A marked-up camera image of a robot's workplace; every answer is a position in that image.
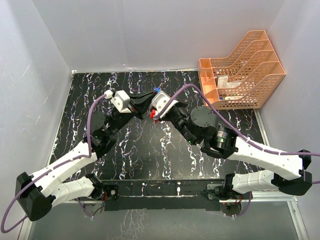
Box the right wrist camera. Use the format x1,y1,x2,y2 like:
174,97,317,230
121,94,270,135
151,90,178,120

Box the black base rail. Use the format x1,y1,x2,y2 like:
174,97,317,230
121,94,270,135
102,179,223,211

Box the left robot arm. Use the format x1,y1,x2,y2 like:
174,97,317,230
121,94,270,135
15,90,157,222

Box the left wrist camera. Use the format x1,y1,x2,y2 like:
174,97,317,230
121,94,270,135
110,90,131,114

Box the purple cable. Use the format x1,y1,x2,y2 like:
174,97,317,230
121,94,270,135
154,84,320,185
0,91,113,232

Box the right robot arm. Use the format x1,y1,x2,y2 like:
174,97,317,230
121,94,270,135
159,100,313,200

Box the orange file organizer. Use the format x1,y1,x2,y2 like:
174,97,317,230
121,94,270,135
198,30,286,110

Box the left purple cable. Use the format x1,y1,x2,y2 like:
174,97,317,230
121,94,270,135
0,91,113,232

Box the papers in organizer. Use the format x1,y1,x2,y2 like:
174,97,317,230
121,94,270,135
217,75,243,89

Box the red and metal key holder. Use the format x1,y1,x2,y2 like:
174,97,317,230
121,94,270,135
150,109,159,123

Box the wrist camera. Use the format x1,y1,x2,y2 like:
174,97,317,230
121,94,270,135
110,90,131,114
151,90,178,120

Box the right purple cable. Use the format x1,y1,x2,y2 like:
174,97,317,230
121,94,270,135
154,84,320,185

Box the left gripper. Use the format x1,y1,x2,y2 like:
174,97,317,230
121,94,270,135
107,90,156,137

